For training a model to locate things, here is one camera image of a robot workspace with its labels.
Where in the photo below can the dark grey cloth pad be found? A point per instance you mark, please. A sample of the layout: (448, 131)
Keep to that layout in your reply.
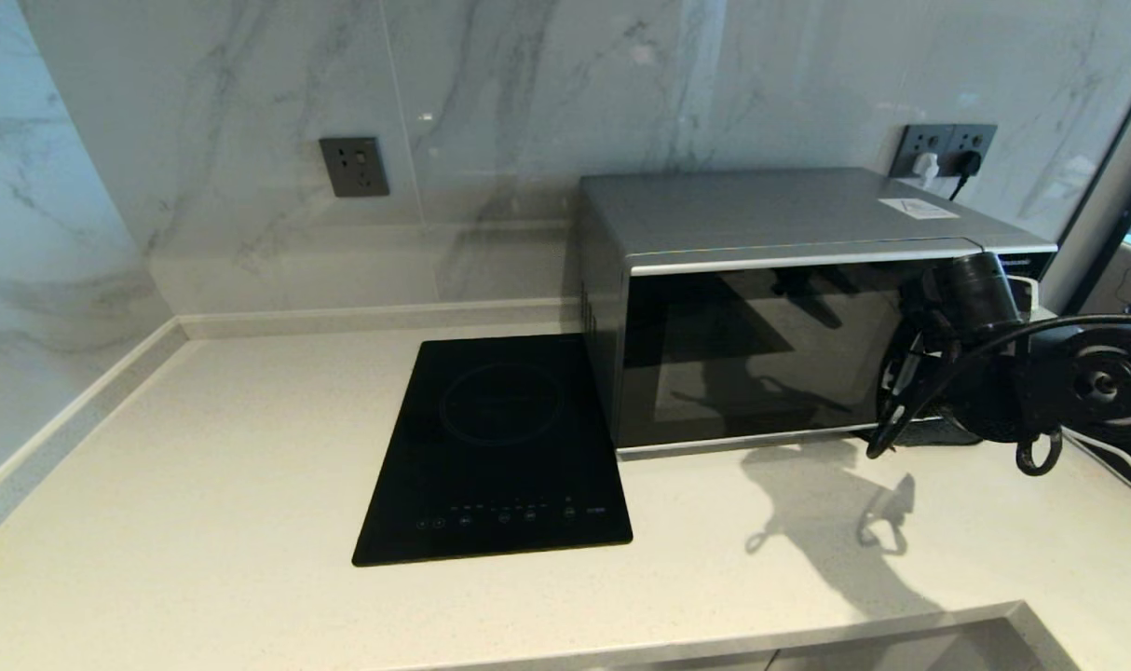
(938, 434)

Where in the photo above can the dark window frame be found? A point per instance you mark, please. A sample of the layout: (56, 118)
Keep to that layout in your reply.
(1101, 214)

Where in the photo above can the white paper sticker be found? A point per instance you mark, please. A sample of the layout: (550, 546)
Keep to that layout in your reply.
(918, 209)

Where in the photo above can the silver microwave oven body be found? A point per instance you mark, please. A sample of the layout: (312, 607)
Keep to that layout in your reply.
(761, 210)

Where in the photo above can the grey cabinet door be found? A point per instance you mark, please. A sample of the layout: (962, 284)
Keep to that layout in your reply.
(901, 648)

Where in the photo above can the black induction cooktop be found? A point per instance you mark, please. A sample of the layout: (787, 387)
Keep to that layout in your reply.
(500, 447)

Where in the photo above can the black power plug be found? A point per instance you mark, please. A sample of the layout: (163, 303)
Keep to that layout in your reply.
(968, 164)

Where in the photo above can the grey wall socket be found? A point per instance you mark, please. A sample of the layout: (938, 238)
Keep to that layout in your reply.
(978, 138)
(354, 167)
(919, 140)

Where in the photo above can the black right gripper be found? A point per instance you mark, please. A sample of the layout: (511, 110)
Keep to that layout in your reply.
(924, 363)

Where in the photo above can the white power plug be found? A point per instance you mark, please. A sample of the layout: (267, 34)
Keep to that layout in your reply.
(926, 168)

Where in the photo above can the black glass microwave door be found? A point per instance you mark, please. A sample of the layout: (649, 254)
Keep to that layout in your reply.
(761, 354)

